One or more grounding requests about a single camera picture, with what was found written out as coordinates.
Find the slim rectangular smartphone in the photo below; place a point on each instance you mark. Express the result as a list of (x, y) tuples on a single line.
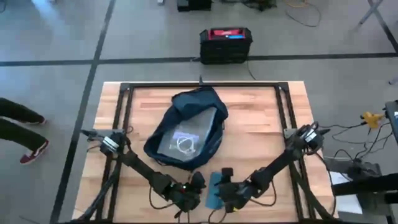
[(213, 199)]

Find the white paper sheet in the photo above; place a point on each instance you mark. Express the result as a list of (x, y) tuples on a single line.
[(348, 202)]

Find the black crate with red lid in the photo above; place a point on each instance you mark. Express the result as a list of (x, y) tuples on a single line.
[(224, 49)]

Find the dark monitor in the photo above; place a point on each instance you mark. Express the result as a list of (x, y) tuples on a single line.
[(392, 121)]

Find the dark blue backpack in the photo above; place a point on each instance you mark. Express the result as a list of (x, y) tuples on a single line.
[(192, 99)]

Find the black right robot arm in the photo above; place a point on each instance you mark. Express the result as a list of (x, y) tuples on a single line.
[(280, 161)]

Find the purple blue slim packet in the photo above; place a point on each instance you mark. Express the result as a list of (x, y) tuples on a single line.
[(186, 135)]

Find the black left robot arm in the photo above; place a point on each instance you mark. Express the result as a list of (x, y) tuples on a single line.
[(140, 165)]

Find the small white box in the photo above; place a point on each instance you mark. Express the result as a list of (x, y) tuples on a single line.
[(160, 2)]

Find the gray metal stand leg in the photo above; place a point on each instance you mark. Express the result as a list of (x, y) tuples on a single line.
[(370, 12)]

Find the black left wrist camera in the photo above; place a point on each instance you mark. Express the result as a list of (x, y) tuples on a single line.
[(198, 180)]

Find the gray equipment cart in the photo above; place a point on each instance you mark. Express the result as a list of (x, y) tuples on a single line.
[(342, 165)]

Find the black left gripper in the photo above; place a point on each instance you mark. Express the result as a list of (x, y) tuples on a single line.
[(185, 197)]

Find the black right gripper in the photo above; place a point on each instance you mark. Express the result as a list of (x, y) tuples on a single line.
[(236, 196)]

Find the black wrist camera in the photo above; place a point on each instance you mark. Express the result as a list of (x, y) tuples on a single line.
[(227, 175), (198, 180)]

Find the black metal table frame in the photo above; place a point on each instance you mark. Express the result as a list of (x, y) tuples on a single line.
[(202, 84)]

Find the person's leg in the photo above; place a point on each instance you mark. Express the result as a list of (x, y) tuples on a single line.
[(15, 133), (15, 112)]

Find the small black camera post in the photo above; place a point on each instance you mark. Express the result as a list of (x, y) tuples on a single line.
[(201, 80)]

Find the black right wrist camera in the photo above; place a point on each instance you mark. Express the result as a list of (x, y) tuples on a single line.
[(227, 175)]

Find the silver bubble mailer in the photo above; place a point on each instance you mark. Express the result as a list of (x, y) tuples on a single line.
[(199, 124)]

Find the black floor box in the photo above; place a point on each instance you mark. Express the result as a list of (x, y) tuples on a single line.
[(194, 4)]

